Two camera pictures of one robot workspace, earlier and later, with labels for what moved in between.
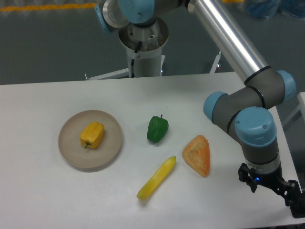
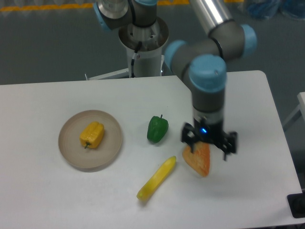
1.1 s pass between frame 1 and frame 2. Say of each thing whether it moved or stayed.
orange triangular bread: stayed
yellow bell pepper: stayed
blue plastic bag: stayed
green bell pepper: stayed
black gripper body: moved
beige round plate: stayed
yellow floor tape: stayed
